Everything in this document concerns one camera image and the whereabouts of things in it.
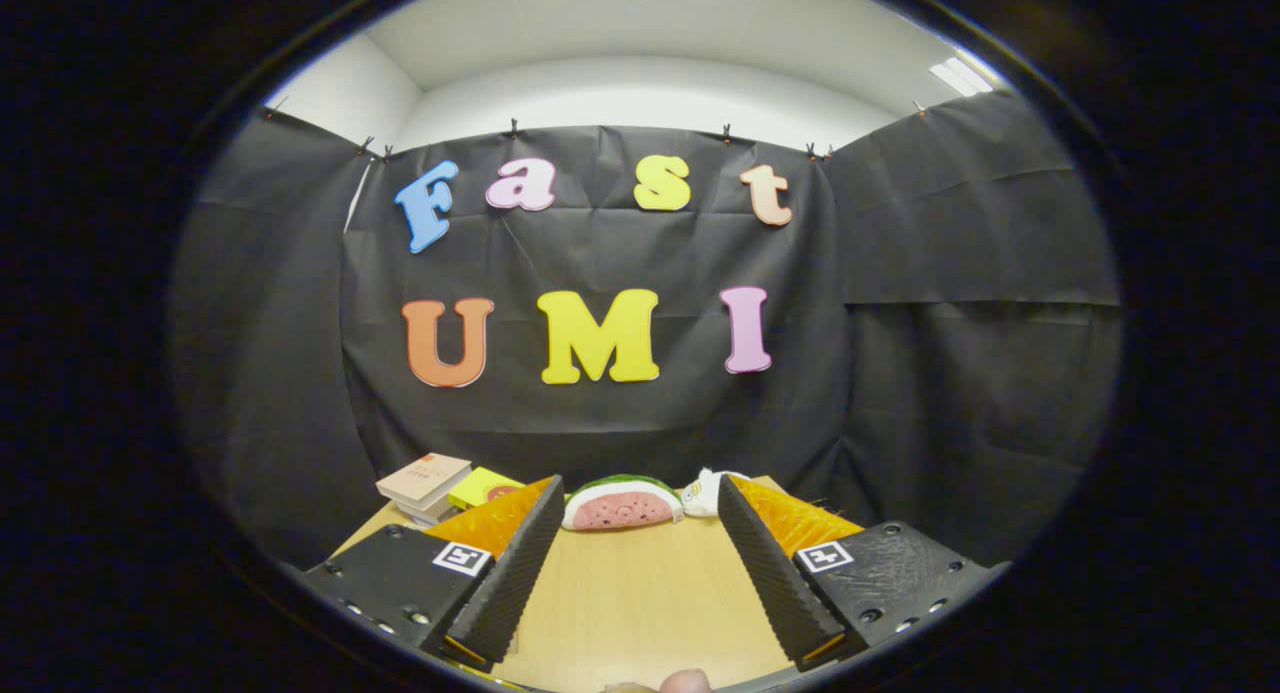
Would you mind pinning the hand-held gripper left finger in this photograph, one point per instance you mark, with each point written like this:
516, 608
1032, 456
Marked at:
510, 573

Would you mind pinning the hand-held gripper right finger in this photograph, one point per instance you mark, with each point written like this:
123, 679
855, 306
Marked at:
768, 573

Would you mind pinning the yellow book with red circle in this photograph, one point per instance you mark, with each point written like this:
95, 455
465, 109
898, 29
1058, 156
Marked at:
485, 486

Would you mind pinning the white plush toy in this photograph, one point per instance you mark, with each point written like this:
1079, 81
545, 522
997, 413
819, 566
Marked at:
705, 495

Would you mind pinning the white book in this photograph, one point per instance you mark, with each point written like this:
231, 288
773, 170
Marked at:
425, 514

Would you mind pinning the watermelon slice plush toy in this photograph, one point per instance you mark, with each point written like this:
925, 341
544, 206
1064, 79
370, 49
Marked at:
620, 511

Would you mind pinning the beige book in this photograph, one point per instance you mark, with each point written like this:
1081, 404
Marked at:
425, 475

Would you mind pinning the small ceiling light panel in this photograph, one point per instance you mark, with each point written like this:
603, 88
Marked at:
962, 75

